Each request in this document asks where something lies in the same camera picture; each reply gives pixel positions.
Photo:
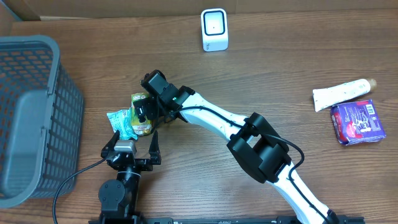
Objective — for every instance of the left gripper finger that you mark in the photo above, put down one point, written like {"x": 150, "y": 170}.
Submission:
{"x": 154, "y": 150}
{"x": 110, "y": 145}

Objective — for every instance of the grey plastic mesh basket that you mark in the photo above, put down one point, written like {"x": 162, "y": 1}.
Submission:
{"x": 41, "y": 121}

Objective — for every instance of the teal wet wipes pack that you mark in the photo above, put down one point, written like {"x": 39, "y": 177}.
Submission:
{"x": 121, "y": 121}

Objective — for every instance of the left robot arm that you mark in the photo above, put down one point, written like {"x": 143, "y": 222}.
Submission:
{"x": 118, "y": 196}

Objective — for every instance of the white barcode scanner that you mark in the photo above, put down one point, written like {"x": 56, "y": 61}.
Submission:
{"x": 214, "y": 30}

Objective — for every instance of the white tube gold cap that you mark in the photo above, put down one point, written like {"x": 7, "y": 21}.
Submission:
{"x": 326, "y": 97}

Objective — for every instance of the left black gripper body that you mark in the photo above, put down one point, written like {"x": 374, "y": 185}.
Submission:
{"x": 130, "y": 162}

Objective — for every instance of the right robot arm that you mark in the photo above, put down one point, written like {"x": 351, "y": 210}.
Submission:
{"x": 255, "y": 145}

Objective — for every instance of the green yellow snack pouch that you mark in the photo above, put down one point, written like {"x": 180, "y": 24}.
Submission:
{"x": 140, "y": 128}

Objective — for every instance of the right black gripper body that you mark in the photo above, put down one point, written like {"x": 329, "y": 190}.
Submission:
{"x": 146, "y": 109}

